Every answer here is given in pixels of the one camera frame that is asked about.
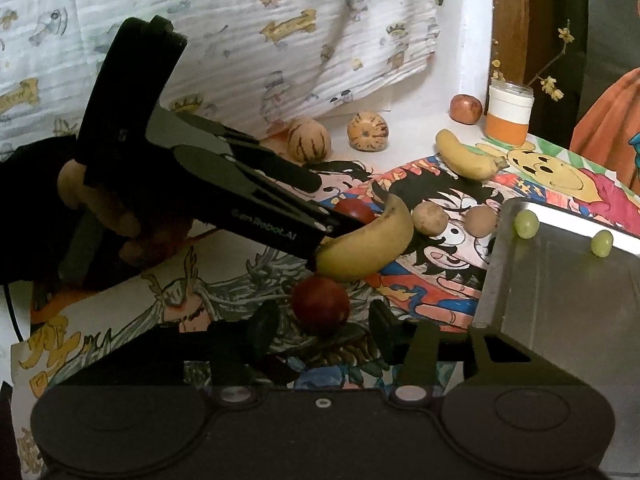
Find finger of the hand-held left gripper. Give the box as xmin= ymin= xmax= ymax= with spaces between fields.
xmin=200 ymin=119 xmax=324 ymax=195
xmin=235 ymin=172 xmax=368 ymax=241

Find yellow striped melon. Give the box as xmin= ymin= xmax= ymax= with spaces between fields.
xmin=347 ymin=112 xmax=389 ymax=152
xmin=286 ymin=117 xmax=332 ymax=163

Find person's left hand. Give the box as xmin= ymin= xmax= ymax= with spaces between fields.
xmin=56 ymin=157 xmax=197 ymax=267

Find large yellow banana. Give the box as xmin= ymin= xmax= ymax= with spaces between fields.
xmin=315 ymin=194 xmax=415 ymax=282

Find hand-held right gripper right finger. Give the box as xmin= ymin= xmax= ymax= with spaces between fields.
xmin=369 ymin=303 xmax=593 ymax=399

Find white and orange jar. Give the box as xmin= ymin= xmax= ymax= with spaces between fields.
xmin=484 ymin=80 xmax=535 ymax=146

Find orange cloth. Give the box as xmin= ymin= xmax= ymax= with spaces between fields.
xmin=570 ymin=67 xmax=640 ymax=191

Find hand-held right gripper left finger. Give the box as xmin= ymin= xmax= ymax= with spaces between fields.
xmin=55 ymin=301 xmax=282 ymax=397

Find left brown potato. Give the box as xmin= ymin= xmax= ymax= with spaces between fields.
xmin=411 ymin=201 xmax=448 ymax=237

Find cartoon printed mat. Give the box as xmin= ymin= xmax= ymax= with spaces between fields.
xmin=10 ymin=132 xmax=640 ymax=480

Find dark red plum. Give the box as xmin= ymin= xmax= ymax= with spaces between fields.
xmin=291 ymin=277 xmax=351 ymax=337
xmin=334 ymin=200 xmax=376 ymax=226

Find metal tray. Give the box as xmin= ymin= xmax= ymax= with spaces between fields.
xmin=472 ymin=199 xmax=640 ymax=411

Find red apple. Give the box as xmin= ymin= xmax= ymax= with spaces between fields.
xmin=450 ymin=94 xmax=484 ymax=124

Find white printed blanket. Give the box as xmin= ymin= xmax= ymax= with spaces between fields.
xmin=0 ymin=0 xmax=446 ymax=161

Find small yellow banana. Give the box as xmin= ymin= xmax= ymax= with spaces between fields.
xmin=434 ymin=129 xmax=510 ymax=181

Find wooden post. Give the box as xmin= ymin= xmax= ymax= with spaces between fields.
xmin=492 ymin=0 xmax=531 ymax=91

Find black cable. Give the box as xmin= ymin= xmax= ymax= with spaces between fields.
xmin=2 ymin=284 xmax=27 ymax=347

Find yellow flower twig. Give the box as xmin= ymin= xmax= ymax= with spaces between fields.
xmin=492 ymin=20 xmax=573 ymax=103

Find green grape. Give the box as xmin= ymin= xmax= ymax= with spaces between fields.
xmin=515 ymin=210 xmax=540 ymax=239
xmin=591 ymin=230 xmax=614 ymax=258

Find brown longan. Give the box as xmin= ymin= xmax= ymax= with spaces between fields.
xmin=467 ymin=206 xmax=498 ymax=237

